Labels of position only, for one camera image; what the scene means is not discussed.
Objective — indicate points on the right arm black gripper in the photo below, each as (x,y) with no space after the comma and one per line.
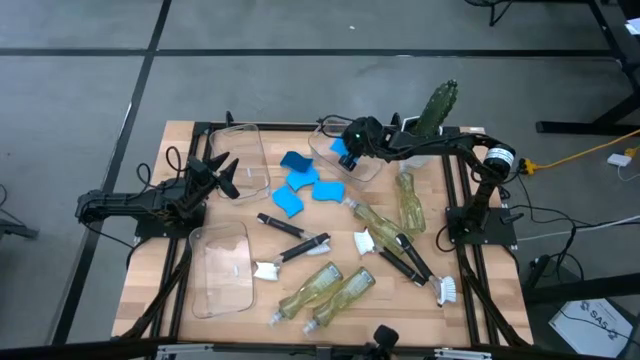
(374,132)

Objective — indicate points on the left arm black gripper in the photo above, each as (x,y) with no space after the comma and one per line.
(202,187)

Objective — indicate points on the blue sponge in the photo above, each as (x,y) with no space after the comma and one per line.
(339,146)
(328,191)
(296,161)
(287,201)
(302,178)

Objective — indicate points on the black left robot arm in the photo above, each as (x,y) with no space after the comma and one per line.
(125,202)

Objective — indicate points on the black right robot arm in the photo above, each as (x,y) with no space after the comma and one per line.
(480,197)

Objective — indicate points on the clear plastic bin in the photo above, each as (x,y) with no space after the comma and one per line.
(220,280)
(240,150)
(370,170)

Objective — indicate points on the white faceted plant pot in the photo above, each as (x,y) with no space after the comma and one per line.
(409,123)

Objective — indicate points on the green cactus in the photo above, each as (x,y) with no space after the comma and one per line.
(440,107)

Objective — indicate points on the black chair base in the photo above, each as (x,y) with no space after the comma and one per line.
(482,2)

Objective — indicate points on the black power strip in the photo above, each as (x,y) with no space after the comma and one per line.
(540,265)

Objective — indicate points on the black stand foot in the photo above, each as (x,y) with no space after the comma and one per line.
(15,229)

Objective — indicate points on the black desk leg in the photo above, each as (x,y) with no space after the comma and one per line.
(575,128)

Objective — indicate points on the white power adapter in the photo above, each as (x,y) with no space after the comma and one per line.
(619,160)

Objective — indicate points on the black desk foot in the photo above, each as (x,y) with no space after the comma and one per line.
(590,289)

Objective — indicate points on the white printed paper sign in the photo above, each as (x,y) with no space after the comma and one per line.
(595,325)

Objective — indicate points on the white paper sheet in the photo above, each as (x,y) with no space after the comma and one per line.
(633,26)

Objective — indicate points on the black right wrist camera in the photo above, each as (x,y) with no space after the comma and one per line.
(354,140)

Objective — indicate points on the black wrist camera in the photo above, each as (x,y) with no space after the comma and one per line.
(201,167)
(354,140)

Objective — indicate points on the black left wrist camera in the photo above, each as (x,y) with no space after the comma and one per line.
(201,167)

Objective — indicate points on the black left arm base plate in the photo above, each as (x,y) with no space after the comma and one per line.
(150,230)

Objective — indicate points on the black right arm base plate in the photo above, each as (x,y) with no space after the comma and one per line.
(500,235)

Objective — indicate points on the black table-level camera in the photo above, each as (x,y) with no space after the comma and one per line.
(385,337)

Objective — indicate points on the silver metal bracket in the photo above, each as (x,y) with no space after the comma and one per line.
(462,355)
(185,351)

